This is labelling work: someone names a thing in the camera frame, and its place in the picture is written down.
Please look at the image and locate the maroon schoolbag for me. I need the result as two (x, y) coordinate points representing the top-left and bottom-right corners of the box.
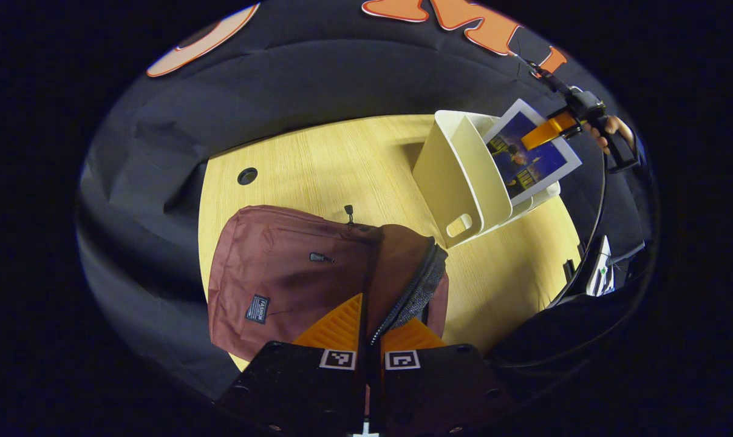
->
(206, 204), (451, 365)

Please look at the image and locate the white plastic bookshelf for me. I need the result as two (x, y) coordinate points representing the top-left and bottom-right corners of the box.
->
(411, 109), (563, 249)

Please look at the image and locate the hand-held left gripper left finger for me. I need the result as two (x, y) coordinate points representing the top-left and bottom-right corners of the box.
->
(217, 293), (367, 435)

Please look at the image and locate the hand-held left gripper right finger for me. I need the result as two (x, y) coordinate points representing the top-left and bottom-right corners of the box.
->
(369, 316), (513, 435)

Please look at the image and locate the blue cover book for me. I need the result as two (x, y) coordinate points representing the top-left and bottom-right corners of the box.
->
(482, 98), (584, 208)

